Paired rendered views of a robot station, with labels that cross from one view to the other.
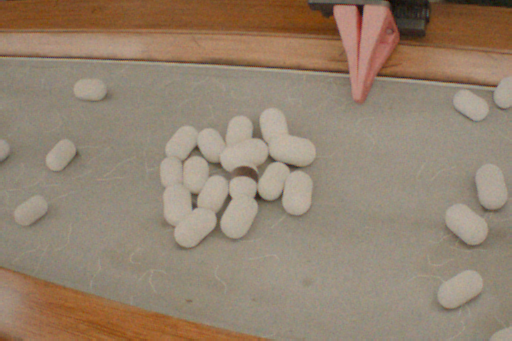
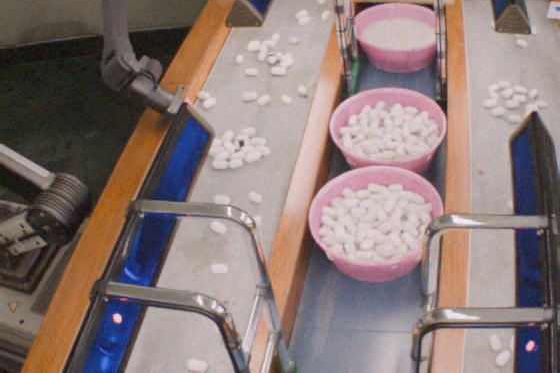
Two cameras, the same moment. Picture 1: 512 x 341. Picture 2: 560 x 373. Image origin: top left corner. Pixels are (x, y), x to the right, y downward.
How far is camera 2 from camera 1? 154 cm
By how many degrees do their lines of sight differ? 73
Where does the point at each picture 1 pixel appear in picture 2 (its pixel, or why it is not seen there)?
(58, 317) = (307, 160)
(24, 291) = (299, 172)
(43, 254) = (274, 190)
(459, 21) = not seen: hidden behind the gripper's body
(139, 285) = (285, 161)
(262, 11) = (136, 157)
